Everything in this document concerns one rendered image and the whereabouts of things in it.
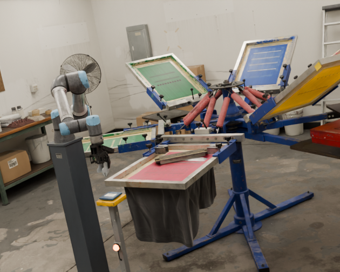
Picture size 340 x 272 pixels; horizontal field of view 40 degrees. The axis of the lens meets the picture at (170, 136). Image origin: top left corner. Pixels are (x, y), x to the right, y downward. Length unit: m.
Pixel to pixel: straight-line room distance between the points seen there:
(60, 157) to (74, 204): 0.36
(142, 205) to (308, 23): 4.70
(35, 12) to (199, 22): 2.55
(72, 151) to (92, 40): 5.41
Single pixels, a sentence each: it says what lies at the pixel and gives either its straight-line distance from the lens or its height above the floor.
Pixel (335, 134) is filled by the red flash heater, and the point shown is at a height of 1.10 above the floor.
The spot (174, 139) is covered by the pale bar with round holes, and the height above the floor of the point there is 1.02.
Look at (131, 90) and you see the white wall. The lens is 8.55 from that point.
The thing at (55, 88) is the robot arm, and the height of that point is 1.62.
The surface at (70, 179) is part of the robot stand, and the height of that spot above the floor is 0.94.
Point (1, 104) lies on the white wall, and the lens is 7.06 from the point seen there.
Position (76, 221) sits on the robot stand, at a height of 0.61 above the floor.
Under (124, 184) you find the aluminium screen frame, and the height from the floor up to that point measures 0.97.
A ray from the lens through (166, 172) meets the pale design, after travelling 3.08.
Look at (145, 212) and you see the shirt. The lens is 3.09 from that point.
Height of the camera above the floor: 1.90
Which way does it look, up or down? 14 degrees down
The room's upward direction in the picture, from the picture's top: 9 degrees counter-clockwise
